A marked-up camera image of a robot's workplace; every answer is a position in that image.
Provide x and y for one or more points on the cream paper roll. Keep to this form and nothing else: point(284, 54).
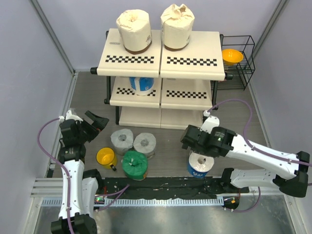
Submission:
point(176, 25)

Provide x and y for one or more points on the yellow cup with handle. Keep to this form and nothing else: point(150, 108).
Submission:
point(106, 157)

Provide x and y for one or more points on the green wrapped paper roll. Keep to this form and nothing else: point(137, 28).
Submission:
point(135, 165)

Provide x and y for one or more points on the cream roll with brown band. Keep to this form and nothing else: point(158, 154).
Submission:
point(135, 30)

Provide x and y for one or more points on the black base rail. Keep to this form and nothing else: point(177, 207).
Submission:
point(169, 187)

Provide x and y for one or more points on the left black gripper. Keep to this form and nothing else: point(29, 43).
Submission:
point(100, 124)

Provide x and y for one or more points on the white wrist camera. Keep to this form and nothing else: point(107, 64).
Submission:
point(209, 122)
point(70, 114)

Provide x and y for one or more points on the cream three-tier checkered shelf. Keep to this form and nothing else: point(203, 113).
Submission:
point(182, 80)

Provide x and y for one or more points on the black wire basket rack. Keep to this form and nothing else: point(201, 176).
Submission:
point(240, 72)

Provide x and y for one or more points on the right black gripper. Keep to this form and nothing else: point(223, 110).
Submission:
point(196, 150)

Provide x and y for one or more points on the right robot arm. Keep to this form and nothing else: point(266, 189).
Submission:
point(284, 171)

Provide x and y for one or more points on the blue roll front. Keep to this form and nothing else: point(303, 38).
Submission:
point(199, 165)

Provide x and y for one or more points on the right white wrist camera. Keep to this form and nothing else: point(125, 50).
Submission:
point(209, 122)

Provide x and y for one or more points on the grey paper roll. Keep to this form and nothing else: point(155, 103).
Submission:
point(122, 141)
point(145, 143)

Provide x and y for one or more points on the white slotted cable duct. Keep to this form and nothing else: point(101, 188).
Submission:
point(219, 201)

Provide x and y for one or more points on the blue roll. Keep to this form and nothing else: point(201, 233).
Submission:
point(141, 86)
point(199, 165)

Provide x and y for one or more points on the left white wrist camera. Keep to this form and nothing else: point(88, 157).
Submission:
point(70, 114)

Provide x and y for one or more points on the yellow bowl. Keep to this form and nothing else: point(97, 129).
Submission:
point(232, 56)

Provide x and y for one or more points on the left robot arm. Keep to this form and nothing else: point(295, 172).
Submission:
point(79, 186)

